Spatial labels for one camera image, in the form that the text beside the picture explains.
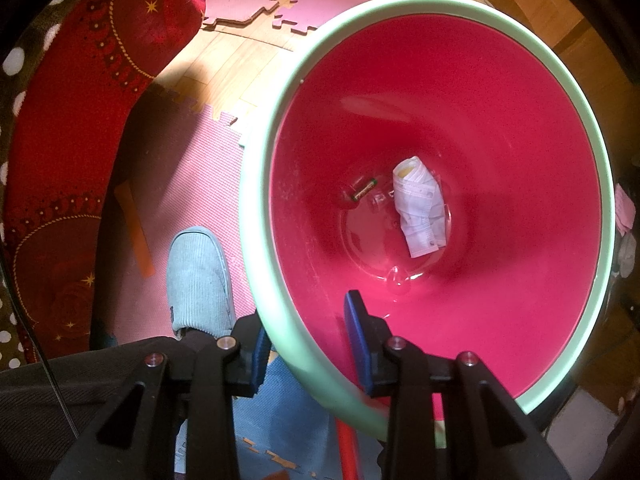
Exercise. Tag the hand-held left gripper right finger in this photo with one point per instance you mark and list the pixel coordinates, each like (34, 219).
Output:
(357, 340)

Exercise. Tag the pink cloth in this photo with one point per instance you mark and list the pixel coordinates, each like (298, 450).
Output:
(624, 207)

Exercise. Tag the orange paper strip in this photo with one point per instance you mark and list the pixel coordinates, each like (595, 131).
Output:
(132, 225)

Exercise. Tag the red patterned cushion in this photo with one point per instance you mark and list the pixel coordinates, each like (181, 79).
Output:
(65, 135)

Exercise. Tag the clear plastic bottle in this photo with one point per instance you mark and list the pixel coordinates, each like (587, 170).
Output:
(382, 200)

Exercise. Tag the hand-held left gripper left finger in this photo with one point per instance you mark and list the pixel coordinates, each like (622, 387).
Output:
(256, 365)

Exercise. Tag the green battery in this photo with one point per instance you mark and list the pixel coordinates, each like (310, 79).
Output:
(364, 190)

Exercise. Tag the red bin with green rim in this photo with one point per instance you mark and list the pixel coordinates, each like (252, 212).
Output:
(450, 110)

